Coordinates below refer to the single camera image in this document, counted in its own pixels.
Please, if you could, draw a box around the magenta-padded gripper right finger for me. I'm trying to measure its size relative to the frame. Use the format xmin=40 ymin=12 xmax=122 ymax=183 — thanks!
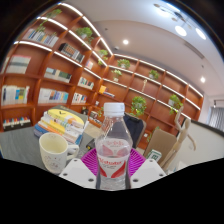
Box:
xmin=129 ymin=148 xmax=167 ymax=190

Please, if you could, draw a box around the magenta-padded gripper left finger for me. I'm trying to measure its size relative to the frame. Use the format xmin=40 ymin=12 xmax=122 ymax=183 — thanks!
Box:
xmin=58 ymin=148 xmax=99 ymax=190

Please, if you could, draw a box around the clear plastic water bottle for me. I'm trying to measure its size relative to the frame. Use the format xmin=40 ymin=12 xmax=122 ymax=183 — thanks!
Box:
xmin=94 ymin=102 xmax=134 ymax=191

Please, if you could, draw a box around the tall green and white box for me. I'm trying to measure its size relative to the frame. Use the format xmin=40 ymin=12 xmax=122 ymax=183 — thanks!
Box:
xmin=145 ymin=149 xmax=163 ymax=163

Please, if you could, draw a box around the white speckled mug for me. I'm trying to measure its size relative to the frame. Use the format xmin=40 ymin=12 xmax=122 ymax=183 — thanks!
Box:
xmin=38 ymin=132 xmax=80 ymax=175

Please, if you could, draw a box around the dark book with orange cover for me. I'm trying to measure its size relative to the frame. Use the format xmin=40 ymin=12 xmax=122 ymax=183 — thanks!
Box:
xmin=85 ymin=138 xmax=98 ymax=151

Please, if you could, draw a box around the tan chair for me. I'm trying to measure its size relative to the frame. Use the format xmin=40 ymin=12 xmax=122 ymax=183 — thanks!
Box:
xmin=143 ymin=128 xmax=178 ymax=160

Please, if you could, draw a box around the wooden artist mannequin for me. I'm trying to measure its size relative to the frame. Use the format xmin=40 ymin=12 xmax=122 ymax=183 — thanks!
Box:
xmin=159 ymin=106 xmax=198 ymax=171

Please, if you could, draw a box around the grey curtain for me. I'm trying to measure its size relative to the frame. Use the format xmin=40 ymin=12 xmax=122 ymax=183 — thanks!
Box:
xmin=208 ymin=106 xmax=224 ymax=133

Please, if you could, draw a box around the wooden shelf unit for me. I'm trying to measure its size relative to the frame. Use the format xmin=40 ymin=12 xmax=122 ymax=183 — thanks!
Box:
xmin=0 ymin=2 xmax=205 ymax=151

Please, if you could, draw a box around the branched ceiling lamp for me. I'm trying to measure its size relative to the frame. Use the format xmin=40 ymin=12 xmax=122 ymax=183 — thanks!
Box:
xmin=153 ymin=1 xmax=208 ymax=41

